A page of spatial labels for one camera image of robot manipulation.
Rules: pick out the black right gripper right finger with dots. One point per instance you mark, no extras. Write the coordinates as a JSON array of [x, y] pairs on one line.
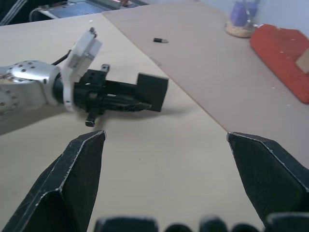
[[270, 174]]

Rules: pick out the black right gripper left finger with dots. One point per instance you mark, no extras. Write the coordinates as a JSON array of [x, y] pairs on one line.
[[72, 178]]

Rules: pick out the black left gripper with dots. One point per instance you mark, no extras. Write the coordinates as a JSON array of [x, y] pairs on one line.
[[84, 94]]

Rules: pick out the small black box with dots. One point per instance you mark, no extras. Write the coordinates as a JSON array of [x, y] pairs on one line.
[[154, 91]]

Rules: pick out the thin light brown board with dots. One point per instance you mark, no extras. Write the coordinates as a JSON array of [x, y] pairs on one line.
[[205, 72]]

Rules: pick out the grey framed dark panel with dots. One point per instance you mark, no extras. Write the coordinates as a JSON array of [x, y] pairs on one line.
[[72, 8]]

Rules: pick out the red textured cloth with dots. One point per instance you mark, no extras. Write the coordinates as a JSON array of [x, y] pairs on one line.
[[277, 55]]

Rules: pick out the round woven coaster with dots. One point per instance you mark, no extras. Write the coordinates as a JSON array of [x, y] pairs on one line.
[[237, 32]]

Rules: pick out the person in dark striped clothing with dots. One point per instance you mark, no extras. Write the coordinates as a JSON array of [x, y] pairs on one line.
[[14, 10]]

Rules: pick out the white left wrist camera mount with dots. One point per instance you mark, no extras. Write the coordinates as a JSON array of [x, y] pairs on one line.
[[83, 54]]

